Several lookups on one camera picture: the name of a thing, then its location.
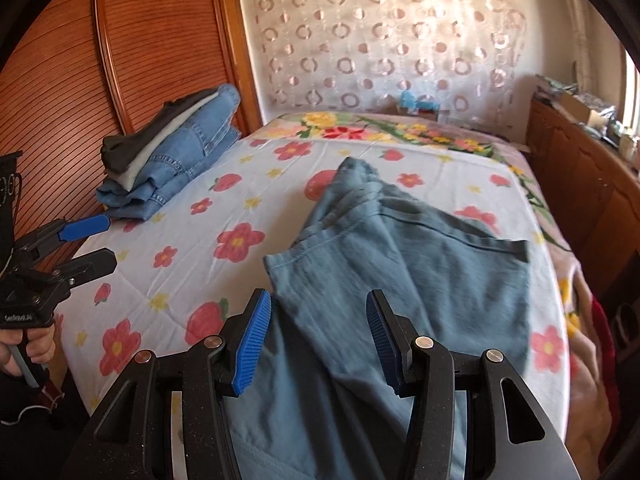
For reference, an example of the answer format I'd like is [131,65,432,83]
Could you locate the white lace window curtain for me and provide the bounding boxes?
[555,0,626,91]

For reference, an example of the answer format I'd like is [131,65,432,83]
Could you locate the folded pale grey pants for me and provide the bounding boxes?
[107,92,223,187]

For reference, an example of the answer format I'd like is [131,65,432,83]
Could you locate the sheer curtain with circles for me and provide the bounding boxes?
[237,0,532,126]

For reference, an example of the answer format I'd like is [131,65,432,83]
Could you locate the wooden slatted wardrobe door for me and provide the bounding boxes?
[0,0,263,281]

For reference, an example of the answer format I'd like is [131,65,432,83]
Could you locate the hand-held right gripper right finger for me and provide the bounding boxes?
[366,289,583,480]

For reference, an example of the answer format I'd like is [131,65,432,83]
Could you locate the folded dark grey pants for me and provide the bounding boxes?
[101,87,221,173]

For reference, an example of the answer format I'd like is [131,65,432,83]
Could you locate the stack of folded clothes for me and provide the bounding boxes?
[96,83,242,222]

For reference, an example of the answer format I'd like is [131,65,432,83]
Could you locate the cardboard box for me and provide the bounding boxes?
[552,91,598,126]

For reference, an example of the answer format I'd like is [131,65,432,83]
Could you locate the white floral bed sheet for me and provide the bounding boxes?
[52,137,571,441]

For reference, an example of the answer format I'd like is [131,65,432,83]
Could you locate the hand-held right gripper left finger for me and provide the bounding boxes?
[65,287,273,480]

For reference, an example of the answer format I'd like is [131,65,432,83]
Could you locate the wooden side cabinet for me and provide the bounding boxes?
[525,95,640,341]

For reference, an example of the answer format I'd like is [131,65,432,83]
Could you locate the blue-grey pants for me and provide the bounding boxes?
[227,156,532,480]

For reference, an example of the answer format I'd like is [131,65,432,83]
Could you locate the person's dark clothing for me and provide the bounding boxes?
[0,375,90,480]

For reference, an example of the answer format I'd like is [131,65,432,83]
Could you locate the person's left hand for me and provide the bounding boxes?
[0,329,57,377]

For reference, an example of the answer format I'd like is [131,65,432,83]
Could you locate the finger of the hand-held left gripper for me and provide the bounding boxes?
[15,247,118,306]
[15,213,112,257]

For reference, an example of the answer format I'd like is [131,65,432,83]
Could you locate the heap of assorted packets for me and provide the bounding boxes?
[532,74,581,103]

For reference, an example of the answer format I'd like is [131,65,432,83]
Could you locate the window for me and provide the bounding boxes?
[620,45,640,136]

